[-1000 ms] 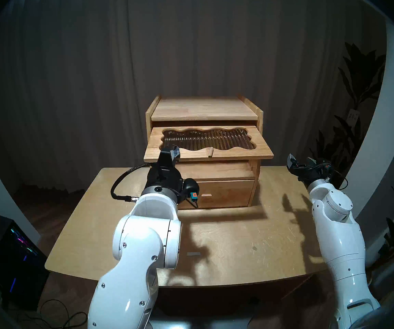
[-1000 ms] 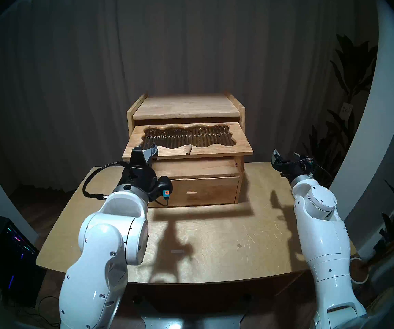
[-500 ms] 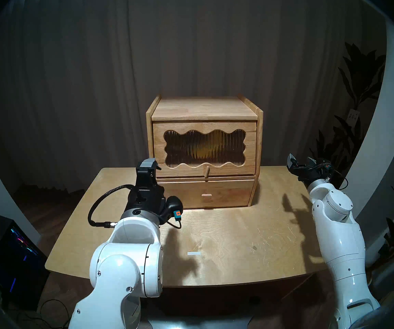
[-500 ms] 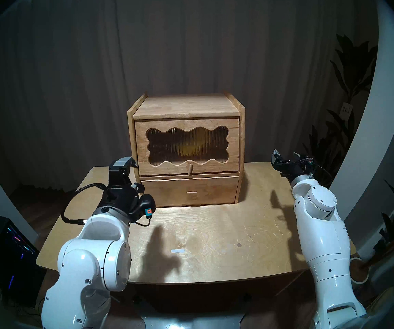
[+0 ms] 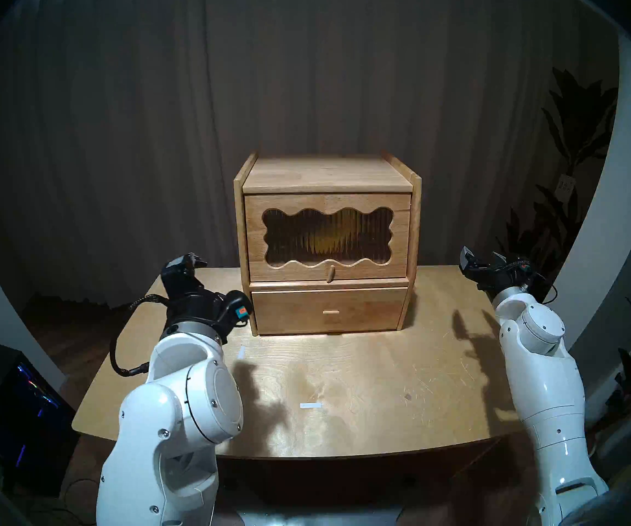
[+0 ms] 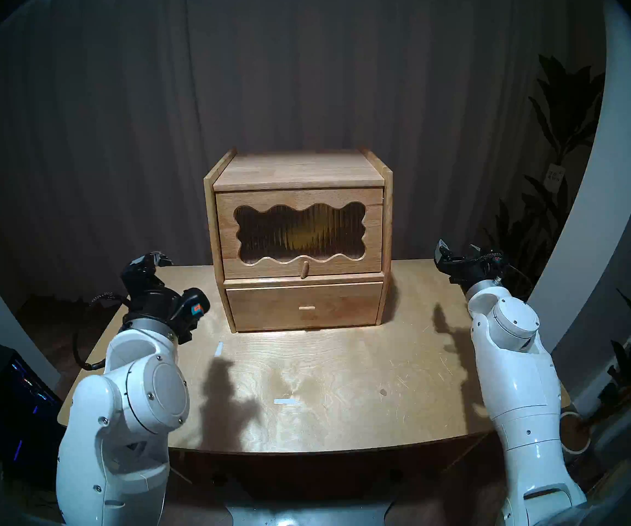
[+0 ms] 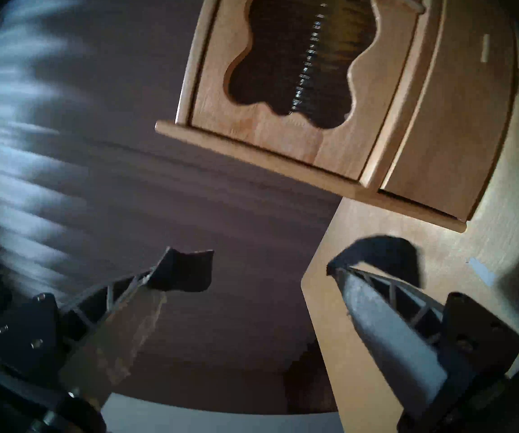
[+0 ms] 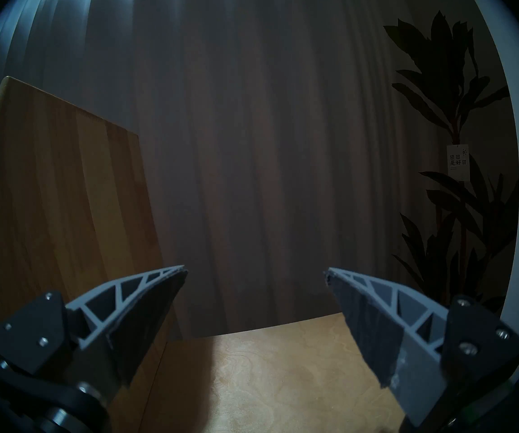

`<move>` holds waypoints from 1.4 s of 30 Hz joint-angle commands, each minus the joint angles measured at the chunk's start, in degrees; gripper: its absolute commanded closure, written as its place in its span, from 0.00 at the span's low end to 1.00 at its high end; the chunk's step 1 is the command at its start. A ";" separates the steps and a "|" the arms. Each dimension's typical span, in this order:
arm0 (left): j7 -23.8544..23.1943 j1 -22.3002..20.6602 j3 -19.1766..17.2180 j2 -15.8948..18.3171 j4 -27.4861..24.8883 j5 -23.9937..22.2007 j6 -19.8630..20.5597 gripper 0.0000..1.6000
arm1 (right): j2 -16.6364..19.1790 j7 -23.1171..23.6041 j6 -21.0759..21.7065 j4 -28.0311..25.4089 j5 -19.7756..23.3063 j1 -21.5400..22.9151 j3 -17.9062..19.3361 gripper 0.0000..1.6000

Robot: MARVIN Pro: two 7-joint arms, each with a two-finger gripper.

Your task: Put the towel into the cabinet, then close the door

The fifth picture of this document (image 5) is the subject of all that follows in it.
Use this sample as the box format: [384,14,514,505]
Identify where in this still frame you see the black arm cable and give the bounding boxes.
[535,278,559,306]
[109,294,171,378]

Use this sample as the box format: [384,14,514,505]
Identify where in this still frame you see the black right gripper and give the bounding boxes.
[459,246,547,307]

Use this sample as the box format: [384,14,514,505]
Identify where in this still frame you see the wooden flip door wavy window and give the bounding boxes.
[244,193,412,284]

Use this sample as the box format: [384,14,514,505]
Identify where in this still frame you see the wooden storage cabinet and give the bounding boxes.
[233,151,423,336]

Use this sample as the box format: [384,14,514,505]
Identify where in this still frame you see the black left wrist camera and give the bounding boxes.
[221,290,254,334]

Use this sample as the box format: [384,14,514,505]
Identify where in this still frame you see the grey pleated curtain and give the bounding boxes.
[0,0,623,312]

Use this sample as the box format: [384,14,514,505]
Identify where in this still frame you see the tall dark leafy plant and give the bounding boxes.
[496,66,620,290]

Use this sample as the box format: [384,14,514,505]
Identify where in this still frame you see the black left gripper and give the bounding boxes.
[161,253,229,342]

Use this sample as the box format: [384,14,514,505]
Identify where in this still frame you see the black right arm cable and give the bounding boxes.
[535,278,559,306]

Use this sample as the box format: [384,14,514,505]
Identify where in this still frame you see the black computer tower RGB lights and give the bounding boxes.
[0,344,80,495]

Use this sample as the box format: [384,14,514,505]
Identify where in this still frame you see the yellow towel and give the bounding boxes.
[299,221,365,255]

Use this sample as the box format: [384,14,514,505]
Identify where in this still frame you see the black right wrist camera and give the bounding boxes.
[505,258,538,282]

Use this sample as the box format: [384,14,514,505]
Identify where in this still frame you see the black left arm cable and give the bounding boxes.
[109,294,171,378]

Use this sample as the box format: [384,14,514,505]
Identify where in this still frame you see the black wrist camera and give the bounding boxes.
[221,290,254,334]
[505,258,538,282]

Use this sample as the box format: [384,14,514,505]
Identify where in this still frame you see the wooden cabinet drawer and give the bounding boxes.
[251,287,408,335]

